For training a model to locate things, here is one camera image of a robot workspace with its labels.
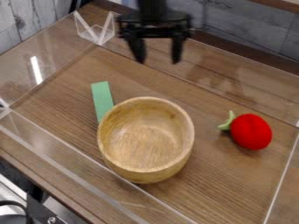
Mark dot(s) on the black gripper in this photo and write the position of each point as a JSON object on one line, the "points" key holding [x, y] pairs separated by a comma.
{"points": [[153, 21]]}

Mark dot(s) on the green flat stick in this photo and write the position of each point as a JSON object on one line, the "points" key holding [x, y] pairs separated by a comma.
{"points": [[101, 97]]}

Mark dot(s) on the brown wooden bowl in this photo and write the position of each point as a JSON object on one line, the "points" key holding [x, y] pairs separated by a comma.
{"points": [[145, 136]]}

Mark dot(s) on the red toy strawberry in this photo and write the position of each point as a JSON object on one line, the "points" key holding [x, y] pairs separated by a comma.
{"points": [[249, 130]]}

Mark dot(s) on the black metal stand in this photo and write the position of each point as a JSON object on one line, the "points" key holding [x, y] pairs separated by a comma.
{"points": [[40, 214]]}

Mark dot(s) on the clear acrylic corner bracket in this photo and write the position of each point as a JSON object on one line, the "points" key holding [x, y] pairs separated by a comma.
{"points": [[96, 34]]}

